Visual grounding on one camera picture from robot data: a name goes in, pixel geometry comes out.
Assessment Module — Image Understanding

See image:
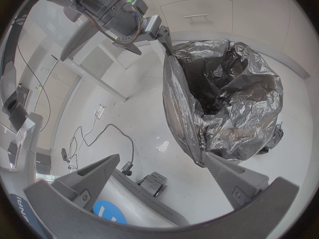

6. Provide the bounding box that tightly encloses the black plastic bag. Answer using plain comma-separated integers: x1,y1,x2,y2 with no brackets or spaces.
162,38,284,168

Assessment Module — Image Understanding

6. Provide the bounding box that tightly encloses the beige cabinet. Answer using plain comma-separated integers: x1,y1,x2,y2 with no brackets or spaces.
130,0,312,80

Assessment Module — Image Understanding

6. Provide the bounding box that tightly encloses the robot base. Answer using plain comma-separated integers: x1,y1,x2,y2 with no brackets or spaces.
7,168,191,236

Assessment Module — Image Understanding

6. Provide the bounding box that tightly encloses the black cable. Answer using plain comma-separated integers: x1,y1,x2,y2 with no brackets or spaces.
81,123,135,177
17,44,51,135

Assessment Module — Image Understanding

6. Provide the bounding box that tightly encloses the grey chair with white legs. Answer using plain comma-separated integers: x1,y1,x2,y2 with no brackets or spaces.
59,15,166,102

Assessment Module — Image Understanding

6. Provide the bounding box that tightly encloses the black adapter with thin cable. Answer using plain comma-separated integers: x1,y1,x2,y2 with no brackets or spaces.
61,125,84,171

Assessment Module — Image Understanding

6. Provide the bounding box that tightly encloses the crumpled black plastic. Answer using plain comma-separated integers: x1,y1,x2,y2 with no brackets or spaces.
258,122,284,156

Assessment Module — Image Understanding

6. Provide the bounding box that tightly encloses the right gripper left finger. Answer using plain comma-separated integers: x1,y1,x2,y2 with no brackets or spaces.
52,154,120,210

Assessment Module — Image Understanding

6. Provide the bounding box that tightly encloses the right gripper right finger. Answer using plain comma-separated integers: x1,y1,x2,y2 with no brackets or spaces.
201,151,270,207

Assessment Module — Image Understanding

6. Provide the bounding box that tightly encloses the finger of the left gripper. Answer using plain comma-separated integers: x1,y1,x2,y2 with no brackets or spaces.
112,40,143,56
155,26,173,57

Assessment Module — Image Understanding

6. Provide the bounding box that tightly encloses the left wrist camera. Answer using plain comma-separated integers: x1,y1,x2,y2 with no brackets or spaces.
124,0,149,17

